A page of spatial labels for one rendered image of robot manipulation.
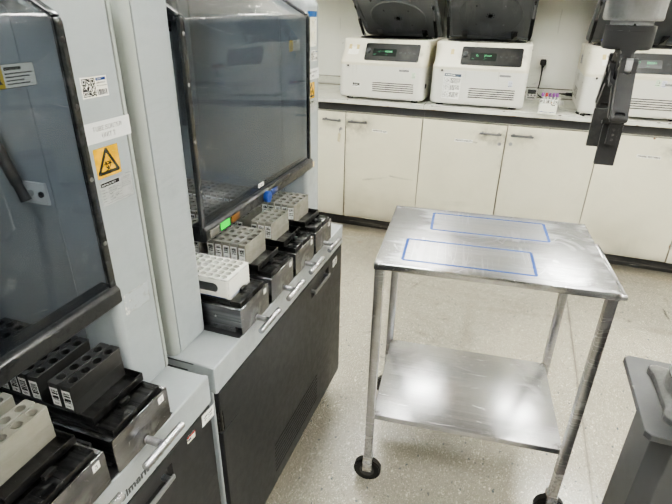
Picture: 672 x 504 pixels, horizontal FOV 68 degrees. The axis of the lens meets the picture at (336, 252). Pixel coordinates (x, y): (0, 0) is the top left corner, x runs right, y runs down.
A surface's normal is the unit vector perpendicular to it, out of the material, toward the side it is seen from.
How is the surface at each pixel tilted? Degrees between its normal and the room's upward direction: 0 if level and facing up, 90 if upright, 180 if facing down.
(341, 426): 0
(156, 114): 90
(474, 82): 90
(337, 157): 90
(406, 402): 0
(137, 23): 90
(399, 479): 0
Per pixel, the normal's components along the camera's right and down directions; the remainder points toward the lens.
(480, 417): 0.02, -0.90
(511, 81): -0.33, 0.41
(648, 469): -0.90, 0.18
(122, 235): 0.94, 0.16
